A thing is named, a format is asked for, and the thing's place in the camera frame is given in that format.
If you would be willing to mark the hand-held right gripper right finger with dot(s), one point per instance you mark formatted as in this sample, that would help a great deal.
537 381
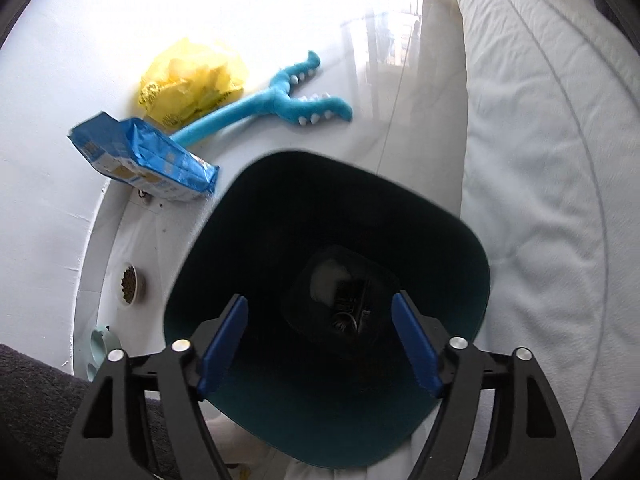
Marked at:
415 345

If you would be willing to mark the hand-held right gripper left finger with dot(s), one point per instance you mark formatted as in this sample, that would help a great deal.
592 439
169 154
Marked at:
225 345

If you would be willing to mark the black packet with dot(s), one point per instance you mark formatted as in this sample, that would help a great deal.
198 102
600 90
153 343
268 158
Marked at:
350 305

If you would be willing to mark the white crumpled paper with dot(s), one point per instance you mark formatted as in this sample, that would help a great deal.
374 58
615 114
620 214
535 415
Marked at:
325 280

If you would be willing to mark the bowl of kibble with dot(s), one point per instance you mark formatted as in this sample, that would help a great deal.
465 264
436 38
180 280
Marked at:
130 282

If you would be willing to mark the light green bowl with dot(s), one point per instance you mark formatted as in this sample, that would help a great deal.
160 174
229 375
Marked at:
100 345

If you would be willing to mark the dark grey cloth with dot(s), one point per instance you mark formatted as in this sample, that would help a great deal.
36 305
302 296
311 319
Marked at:
35 390

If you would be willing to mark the blue pet food bag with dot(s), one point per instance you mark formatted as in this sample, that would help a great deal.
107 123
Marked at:
150 155

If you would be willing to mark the white bed quilt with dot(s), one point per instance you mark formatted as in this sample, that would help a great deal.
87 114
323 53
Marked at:
540 160

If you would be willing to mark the blue plush toy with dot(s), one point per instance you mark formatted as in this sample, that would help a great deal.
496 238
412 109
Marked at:
290 100

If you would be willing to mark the yellow plastic bag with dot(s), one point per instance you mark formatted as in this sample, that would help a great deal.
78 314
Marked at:
200 75

